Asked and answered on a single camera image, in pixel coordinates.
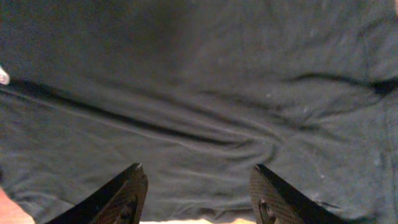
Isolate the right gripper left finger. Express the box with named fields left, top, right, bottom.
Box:
left=47, top=163, right=148, bottom=224

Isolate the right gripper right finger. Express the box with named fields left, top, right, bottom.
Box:
left=250, top=164, right=345, bottom=224

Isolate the black Nike t-shirt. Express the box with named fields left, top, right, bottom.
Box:
left=1, top=0, right=397, bottom=223

